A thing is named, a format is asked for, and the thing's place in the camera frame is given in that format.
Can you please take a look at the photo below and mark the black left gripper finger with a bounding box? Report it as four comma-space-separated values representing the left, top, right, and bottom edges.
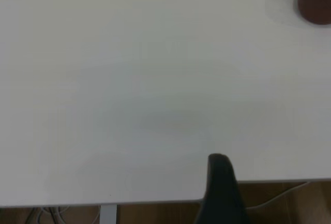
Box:
194, 153, 251, 224

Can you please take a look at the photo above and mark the grey cable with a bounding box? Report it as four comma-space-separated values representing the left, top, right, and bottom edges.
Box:
38, 206, 71, 224

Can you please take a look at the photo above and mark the white table leg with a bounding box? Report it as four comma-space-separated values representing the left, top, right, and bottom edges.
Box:
99, 204, 119, 224

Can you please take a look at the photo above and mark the red ceramic mug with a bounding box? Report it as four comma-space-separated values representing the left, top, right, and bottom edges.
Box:
296, 0, 331, 25

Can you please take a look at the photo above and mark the white cable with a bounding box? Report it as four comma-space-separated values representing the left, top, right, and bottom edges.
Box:
245, 181, 312, 210

